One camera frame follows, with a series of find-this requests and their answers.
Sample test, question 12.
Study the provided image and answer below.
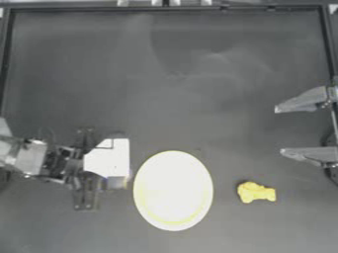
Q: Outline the yellow plate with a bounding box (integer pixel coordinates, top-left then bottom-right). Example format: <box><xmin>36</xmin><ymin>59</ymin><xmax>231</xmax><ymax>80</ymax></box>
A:
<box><xmin>132</xmin><ymin>149</ymin><xmax>215</xmax><ymax>232</ymax></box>

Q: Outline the yellow toy food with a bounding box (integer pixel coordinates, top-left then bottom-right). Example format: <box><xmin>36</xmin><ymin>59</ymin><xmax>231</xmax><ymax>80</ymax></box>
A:
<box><xmin>236</xmin><ymin>180</ymin><xmax>279</xmax><ymax>205</ymax></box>

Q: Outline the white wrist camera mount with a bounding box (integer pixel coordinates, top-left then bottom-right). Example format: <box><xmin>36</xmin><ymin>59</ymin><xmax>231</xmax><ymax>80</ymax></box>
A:
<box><xmin>81</xmin><ymin>137</ymin><xmax>132</xmax><ymax>189</ymax></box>

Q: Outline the black table frame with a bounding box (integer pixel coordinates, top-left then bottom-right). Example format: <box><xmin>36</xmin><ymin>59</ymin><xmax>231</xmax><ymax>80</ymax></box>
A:
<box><xmin>0</xmin><ymin>0</ymin><xmax>338</xmax><ymax>115</ymax></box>

